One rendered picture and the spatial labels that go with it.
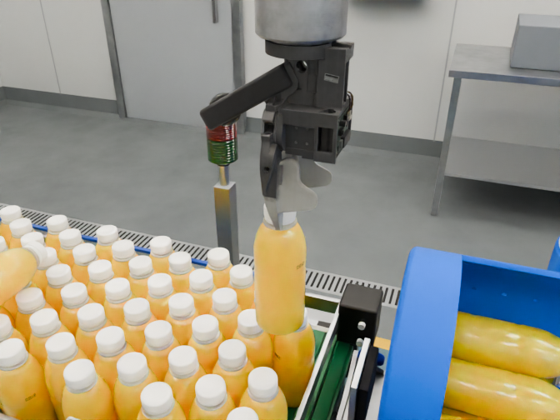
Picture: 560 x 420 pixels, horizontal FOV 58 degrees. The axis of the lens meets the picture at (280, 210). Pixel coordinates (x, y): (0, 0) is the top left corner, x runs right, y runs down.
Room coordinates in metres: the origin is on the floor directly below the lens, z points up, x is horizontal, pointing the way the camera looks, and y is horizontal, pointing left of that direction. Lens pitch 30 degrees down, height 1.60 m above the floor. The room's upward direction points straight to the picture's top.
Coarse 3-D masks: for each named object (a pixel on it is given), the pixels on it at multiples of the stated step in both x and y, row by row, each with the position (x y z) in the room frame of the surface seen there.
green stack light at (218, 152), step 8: (208, 144) 0.97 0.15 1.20; (216, 144) 0.96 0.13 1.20; (224, 144) 0.96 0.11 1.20; (232, 144) 0.97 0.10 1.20; (208, 152) 0.97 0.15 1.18; (216, 152) 0.96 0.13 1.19; (224, 152) 0.96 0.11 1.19; (232, 152) 0.97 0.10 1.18; (208, 160) 0.97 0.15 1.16; (216, 160) 0.96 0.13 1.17; (224, 160) 0.96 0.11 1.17; (232, 160) 0.97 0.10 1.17
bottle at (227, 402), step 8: (224, 400) 0.45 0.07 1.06; (232, 400) 0.46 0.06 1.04; (192, 408) 0.45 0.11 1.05; (200, 408) 0.44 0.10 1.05; (208, 408) 0.44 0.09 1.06; (216, 408) 0.44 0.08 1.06; (224, 408) 0.44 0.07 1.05; (232, 408) 0.45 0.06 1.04; (192, 416) 0.44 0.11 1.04; (200, 416) 0.43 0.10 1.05; (208, 416) 0.43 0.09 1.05; (216, 416) 0.43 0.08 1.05; (224, 416) 0.44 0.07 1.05
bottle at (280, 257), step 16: (288, 224) 0.52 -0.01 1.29; (256, 240) 0.52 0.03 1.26; (272, 240) 0.51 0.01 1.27; (288, 240) 0.51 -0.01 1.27; (304, 240) 0.52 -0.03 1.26; (256, 256) 0.51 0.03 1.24; (272, 256) 0.50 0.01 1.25; (288, 256) 0.50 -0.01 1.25; (304, 256) 0.52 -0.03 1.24; (256, 272) 0.52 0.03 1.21; (272, 272) 0.50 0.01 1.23; (288, 272) 0.50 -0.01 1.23; (304, 272) 0.52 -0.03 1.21; (256, 288) 0.52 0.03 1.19; (272, 288) 0.50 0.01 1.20; (288, 288) 0.50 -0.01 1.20; (304, 288) 0.52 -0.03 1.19; (256, 304) 0.52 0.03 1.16; (272, 304) 0.50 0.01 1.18; (288, 304) 0.50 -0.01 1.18; (304, 304) 0.53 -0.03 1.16; (256, 320) 0.52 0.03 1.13; (272, 320) 0.50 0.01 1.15; (288, 320) 0.50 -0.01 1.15
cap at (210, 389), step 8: (208, 376) 0.47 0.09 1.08; (216, 376) 0.47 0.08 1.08; (200, 384) 0.46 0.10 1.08; (208, 384) 0.46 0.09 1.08; (216, 384) 0.46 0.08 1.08; (224, 384) 0.46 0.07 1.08; (200, 392) 0.44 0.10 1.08; (208, 392) 0.44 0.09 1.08; (216, 392) 0.44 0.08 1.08; (224, 392) 0.45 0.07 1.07; (200, 400) 0.44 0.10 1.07; (208, 400) 0.44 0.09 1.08; (216, 400) 0.44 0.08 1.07
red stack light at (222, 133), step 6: (222, 126) 0.96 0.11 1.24; (228, 126) 0.96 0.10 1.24; (234, 126) 0.97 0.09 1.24; (210, 132) 0.96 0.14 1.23; (216, 132) 0.96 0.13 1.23; (222, 132) 0.96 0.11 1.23; (228, 132) 0.96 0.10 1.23; (234, 132) 0.97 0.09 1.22; (210, 138) 0.96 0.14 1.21; (216, 138) 0.96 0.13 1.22; (222, 138) 0.96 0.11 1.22; (228, 138) 0.96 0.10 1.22; (234, 138) 0.97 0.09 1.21
